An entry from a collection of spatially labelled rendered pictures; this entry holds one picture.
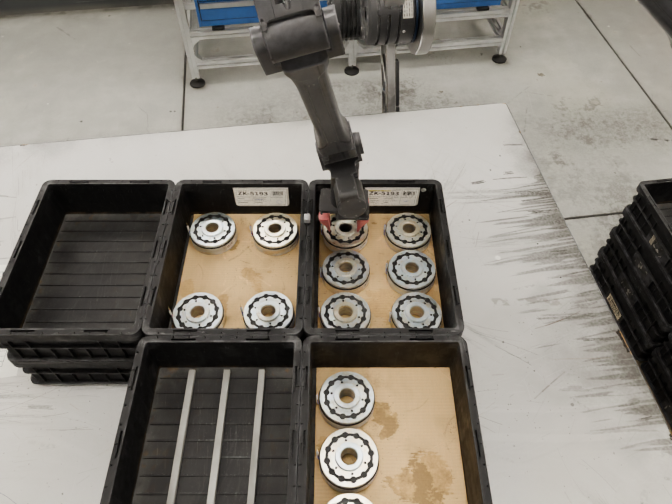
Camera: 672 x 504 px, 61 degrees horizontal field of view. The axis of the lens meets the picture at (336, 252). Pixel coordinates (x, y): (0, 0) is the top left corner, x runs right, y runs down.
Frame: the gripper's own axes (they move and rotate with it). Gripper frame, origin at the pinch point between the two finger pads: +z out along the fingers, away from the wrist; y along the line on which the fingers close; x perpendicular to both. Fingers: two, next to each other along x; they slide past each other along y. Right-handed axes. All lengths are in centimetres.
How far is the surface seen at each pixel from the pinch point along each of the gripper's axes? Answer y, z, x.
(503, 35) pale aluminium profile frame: 84, 71, 194
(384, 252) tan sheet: 9.4, 4.0, -3.8
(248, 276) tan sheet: -20.7, 4.1, -11.1
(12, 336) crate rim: -61, -5, -32
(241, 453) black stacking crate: -18, 4, -49
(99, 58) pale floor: -137, 88, 193
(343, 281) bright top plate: 0.2, 1.2, -13.9
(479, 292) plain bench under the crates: 33.2, 16.9, -5.6
